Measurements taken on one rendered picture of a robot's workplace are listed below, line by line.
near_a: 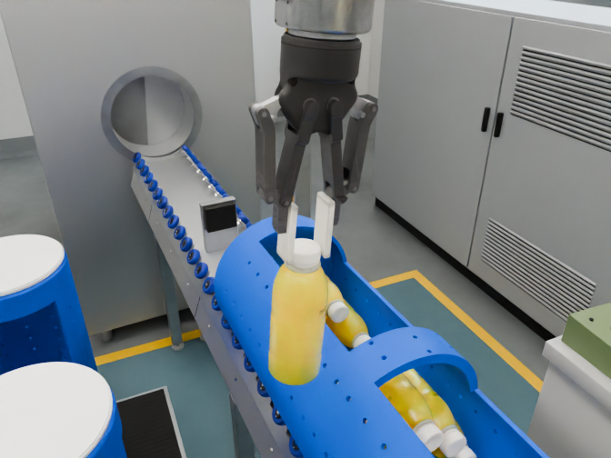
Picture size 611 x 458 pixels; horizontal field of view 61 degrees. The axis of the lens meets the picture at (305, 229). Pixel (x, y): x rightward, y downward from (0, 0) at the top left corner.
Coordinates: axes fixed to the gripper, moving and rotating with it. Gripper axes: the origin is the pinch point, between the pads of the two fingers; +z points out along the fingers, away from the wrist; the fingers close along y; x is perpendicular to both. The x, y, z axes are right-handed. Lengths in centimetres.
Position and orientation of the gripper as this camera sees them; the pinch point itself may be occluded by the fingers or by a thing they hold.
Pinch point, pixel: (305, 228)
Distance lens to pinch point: 56.7
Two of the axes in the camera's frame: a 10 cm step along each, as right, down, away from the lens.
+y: -9.0, 1.4, -4.2
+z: -0.8, 8.9, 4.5
